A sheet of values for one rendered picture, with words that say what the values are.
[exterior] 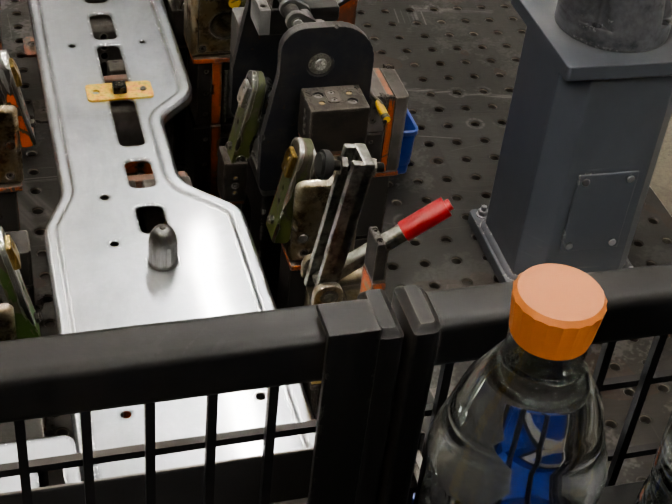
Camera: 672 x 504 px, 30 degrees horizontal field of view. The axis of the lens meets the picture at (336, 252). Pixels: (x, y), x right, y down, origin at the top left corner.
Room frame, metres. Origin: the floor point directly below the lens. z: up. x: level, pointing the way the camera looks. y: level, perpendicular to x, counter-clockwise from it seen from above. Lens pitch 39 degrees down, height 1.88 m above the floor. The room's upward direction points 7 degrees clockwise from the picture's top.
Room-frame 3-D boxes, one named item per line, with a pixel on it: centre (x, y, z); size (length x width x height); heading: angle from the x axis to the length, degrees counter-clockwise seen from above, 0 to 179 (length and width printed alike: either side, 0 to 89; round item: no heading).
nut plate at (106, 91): (1.35, 0.30, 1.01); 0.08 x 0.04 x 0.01; 110
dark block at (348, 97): (1.21, 0.02, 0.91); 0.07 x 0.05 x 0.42; 110
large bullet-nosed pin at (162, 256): (1.03, 0.18, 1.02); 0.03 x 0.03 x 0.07
